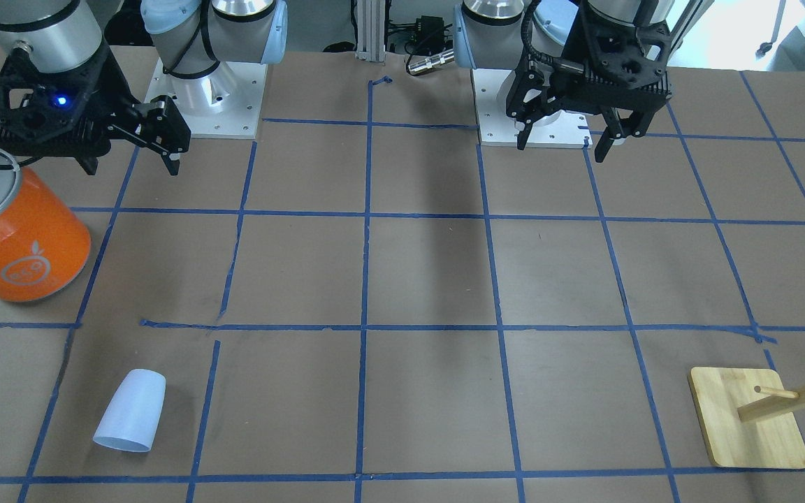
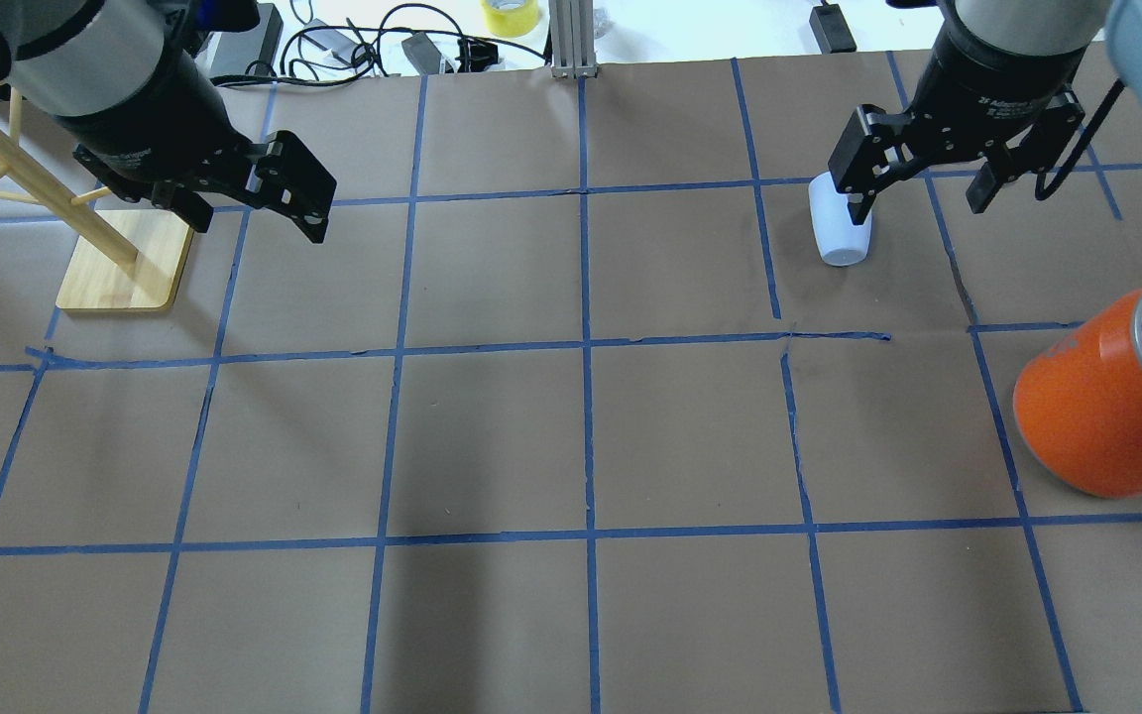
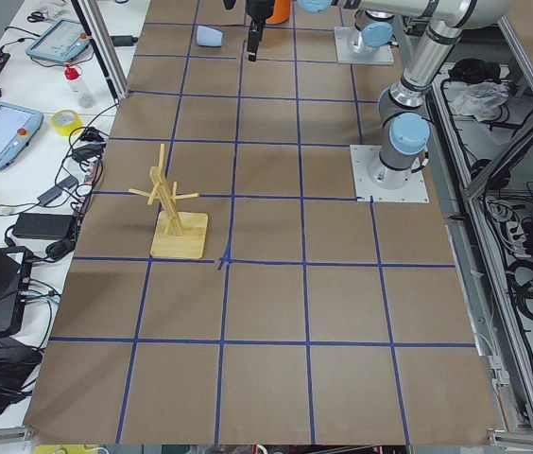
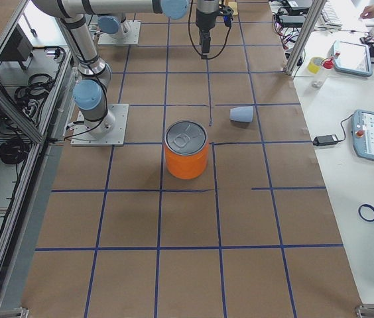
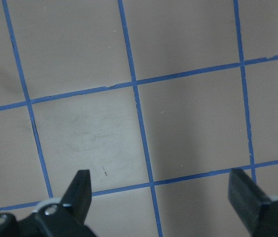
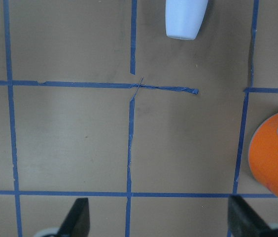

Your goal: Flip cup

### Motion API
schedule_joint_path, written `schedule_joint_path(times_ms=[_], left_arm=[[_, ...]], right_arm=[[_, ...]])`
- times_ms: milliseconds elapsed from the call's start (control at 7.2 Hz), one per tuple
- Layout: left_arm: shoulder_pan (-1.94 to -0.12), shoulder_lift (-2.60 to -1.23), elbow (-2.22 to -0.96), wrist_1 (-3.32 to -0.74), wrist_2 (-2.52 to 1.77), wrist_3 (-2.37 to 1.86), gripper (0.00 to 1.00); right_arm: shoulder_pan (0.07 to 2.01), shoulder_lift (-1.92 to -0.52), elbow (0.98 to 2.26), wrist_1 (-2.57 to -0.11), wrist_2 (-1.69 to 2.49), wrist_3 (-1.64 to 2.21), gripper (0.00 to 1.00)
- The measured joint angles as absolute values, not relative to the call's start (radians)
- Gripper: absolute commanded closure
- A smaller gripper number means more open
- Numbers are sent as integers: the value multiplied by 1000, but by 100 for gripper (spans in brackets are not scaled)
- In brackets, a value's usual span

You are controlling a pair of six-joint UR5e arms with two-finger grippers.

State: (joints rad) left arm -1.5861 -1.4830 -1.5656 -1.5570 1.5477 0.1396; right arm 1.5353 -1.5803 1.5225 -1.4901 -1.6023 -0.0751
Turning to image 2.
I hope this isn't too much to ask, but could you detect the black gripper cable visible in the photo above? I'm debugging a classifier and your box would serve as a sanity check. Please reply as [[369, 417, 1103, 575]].
[[1032, 79, 1127, 202]]

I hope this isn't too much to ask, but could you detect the aluminium frame post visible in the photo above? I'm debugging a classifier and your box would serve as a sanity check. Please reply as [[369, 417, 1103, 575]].
[[548, 0, 600, 78]]

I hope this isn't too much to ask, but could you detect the yellow tape roll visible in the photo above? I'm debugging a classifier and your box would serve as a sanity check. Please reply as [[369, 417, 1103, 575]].
[[480, 0, 542, 38]]

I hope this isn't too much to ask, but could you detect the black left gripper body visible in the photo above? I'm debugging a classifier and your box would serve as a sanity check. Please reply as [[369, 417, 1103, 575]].
[[54, 45, 255, 206]]

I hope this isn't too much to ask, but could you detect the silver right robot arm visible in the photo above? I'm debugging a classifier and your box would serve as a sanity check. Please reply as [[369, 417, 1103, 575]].
[[810, 1, 1142, 227]]

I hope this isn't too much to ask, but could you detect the large orange can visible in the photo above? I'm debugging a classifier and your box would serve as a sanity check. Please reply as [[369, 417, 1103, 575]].
[[1012, 289, 1142, 499]]

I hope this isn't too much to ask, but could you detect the black power adapter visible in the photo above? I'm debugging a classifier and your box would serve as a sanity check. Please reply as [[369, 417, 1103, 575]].
[[809, 1, 857, 55]]

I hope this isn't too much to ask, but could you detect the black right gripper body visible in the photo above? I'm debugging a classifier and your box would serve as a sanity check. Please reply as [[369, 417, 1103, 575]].
[[908, 21, 1085, 165]]

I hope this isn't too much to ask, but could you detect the black cable bundle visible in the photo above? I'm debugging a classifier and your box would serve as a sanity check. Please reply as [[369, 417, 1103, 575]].
[[279, 3, 547, 88]]

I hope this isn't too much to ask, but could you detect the light blue plastic cup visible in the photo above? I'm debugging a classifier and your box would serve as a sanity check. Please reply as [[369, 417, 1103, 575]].
[[809, 173, 874, 268]]

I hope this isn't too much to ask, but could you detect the wooden mug stand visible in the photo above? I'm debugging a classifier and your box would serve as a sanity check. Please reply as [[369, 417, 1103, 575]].
[[0, 87, 194, 313]]

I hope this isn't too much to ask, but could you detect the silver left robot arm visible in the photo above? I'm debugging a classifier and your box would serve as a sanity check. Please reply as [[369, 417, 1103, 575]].
[[0, 1, 336, 244]]

